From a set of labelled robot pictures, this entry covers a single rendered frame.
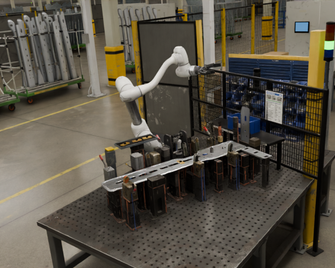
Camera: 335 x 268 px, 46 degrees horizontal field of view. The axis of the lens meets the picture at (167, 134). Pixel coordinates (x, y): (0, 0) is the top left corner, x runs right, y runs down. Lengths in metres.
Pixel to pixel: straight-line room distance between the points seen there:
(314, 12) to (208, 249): 7.90
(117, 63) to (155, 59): 4.95
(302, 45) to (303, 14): 0.70
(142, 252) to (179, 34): 3.72
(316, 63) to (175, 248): 1.86
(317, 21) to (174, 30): 4.84
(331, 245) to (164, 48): 3.55
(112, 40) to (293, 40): 4.64
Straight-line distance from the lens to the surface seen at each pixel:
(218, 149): 3.65
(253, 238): 2.96
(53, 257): 3.58
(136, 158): 3.30
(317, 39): 3.50
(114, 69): 11.16
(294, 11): 10.20
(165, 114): 6.34
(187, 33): 5.79
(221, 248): 2.86
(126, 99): 3.56
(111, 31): 11.06
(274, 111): 3.87
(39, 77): 11.02
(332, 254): 4.13
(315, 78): 3.56
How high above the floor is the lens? 2.36
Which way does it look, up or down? 19 degrees down
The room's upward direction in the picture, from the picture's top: 4 degrees counter-clockwise
